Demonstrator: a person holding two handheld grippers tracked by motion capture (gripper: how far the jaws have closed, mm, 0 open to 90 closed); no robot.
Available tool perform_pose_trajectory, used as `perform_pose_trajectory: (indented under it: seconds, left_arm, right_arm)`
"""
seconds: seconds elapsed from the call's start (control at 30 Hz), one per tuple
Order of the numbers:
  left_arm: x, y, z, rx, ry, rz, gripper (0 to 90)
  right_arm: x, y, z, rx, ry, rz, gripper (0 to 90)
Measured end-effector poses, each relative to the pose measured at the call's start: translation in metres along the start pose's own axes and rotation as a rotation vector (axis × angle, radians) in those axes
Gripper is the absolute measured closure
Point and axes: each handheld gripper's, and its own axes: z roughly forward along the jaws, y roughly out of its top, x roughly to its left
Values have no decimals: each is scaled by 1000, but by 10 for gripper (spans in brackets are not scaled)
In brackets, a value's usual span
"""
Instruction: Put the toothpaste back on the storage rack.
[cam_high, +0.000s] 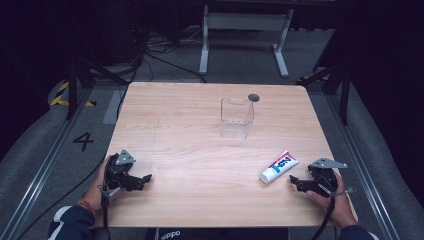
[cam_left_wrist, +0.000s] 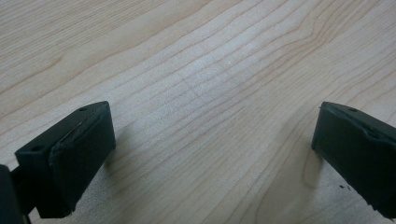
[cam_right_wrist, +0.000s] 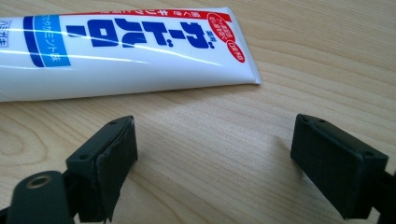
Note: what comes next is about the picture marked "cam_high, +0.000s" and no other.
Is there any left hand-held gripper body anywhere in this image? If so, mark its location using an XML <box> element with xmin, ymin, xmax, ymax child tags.
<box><xmin>104</xmin><ymin>148</ymin><xmax>138</xmax><ymax>193</ymax></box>

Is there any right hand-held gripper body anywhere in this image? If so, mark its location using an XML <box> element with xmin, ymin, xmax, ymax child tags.
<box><xmin>307</xmin><ymin>157</ymin><xmax>349</xmax><ymax>198</ymax></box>

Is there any white toothpaste tube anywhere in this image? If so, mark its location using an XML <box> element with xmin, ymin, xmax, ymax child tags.
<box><xmin>259</xmin><ymin>149</ymin><xmax>300</xmax><ymax>185</ymax></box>

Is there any clear plastic container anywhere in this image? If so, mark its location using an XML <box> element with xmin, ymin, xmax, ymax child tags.
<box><xmin>219</xmin><ymin>97</ymin><xmax>255</xmax><ymax>140</ymax></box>

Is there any person's left hand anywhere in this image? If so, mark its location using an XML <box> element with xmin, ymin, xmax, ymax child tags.
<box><xmin>82</xmin><ymin>155</ymin><xmax>125</xmax><ymax>213</ymax></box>

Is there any person's right hand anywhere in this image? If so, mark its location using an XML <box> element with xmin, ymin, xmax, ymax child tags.
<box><xmin>305</xmin><ymin>172</ymin><xmax>360</xmax><ymax>230</ymax></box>

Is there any black printed cloth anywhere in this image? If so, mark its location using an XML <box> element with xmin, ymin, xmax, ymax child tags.
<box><xmin>145</xmin><ymin>227</ymin><xmax>290</xmax><ymax>240</ymax></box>

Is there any black tripod stand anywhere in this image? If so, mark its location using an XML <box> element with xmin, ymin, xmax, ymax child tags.
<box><xmin>65</xmin><ymin>56</ymin><xmax>130</xmax><ymax>122</ymax></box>
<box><xmin>296</xmin><ymin>19</ymin><xmax>351</xmax><ymax>127</ymax></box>

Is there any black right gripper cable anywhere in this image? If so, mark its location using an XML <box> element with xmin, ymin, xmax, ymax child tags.
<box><xmin>309</xmin><ymin>186</ymin><xmax>356</xmax><ymax>240</ymax></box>

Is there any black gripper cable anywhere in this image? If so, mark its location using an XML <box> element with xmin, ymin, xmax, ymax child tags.
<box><xmin>309</xmin><ymin>186</ymin><xmax>356</xmax><ymax>240</ymax></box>
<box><xmin>14</xmin><ymin>156</ymin><xmax>122</xmax><ymax>240</ymax></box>

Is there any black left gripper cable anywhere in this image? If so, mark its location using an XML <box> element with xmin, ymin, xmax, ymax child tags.
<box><xmin>14</xmin><ymin>156</ymin><xmax>122</xmax><ymax>240</ymax></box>

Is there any aluminium floor rail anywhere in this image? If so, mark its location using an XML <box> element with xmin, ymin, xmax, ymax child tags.
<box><xmin>323</xmin><ymin>93</ymin><xmax>403</xmax><ymax>240</ymax></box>
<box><xmin>0</xmin><ymin>87</ymin><xmax>98</xmax><ymax>240</ymax></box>

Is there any orange bead bracelet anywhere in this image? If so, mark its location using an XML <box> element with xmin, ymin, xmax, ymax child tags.
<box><xmin>76</xmin><ymin>199</ymin><xmax>97</xmax><ymax>218</ymax></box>

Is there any bundle of black floor cables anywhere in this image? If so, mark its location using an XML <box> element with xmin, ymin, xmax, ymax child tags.
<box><xmin>114</xmin><ymin>29</ymin><xmax>208</xmax><ymax>121</ymax></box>

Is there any grey metal desk frame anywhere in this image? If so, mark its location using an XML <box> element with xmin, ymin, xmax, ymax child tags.
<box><xmin>198</xmin><ymin>4</ymin><xmax>295</xmax><ymax>79</ymax></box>

